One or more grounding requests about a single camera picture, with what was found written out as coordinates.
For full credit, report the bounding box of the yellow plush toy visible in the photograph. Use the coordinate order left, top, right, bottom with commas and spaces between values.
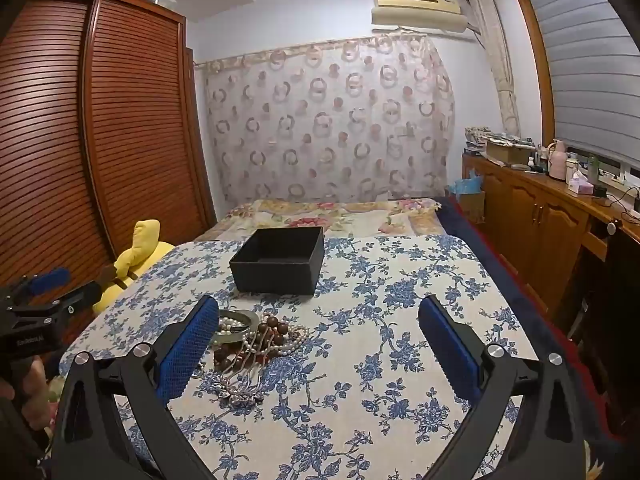
92, 220, 176, 313

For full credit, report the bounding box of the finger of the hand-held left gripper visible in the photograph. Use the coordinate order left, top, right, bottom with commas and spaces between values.
10, 281, 103, 331
5, 267, 71, 306

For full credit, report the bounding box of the beige window curtain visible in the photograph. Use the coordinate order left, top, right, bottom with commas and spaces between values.
467, 0, 523, 136

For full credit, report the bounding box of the blue plastic bag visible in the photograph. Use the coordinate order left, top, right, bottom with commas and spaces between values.
447, 170, 483, 196

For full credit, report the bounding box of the person's left hand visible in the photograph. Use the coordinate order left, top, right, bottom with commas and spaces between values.
0, 357, 53, 453

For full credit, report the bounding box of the blue floral tablecloth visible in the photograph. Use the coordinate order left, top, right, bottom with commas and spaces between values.
59, 234, 538, 480

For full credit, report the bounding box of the pile of papers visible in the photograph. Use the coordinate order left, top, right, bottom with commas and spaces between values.
464, 126, 531, 153

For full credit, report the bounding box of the brown box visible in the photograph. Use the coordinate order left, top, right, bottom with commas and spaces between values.
486, 139, 536, 166

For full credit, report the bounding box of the black storage box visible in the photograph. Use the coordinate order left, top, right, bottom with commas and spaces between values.
229, 226, 326, 297

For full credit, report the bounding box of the wooden louvered wardrobe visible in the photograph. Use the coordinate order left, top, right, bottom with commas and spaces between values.
0, 0, 218, 341

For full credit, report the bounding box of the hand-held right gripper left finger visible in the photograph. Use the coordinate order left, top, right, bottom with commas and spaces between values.
50, 295, 221, 480

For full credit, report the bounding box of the circle print curtain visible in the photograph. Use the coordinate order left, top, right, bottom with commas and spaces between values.
195, 34, 457, 208

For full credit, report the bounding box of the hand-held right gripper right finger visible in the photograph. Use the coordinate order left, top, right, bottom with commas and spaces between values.
417, 294, 593, 480

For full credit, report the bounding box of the grey-green bangle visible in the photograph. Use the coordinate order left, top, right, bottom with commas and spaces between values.
217, 310, 261, 346

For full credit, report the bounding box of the cardboard box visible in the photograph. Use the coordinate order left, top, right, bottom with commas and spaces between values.
457, 190, 486, 225

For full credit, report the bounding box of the silver ornate hairpin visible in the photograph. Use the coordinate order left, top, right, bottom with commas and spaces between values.
215, 345, 267, 407

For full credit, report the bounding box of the beige air conditioner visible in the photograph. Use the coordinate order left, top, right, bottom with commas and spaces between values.
371, 0, 471, 36

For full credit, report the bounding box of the wooden sideboard cabinet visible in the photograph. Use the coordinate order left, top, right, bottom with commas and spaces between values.
462, 152, 640, 316

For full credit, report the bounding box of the pink thermos jug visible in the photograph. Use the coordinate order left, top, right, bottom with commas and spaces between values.
549, 140, 568, 180

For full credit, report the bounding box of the white pearl necklace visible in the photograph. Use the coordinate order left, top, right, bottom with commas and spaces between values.
216, 317, 312, 358

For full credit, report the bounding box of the grey window blind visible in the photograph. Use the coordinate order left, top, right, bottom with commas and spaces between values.
525, 0, 640, 176

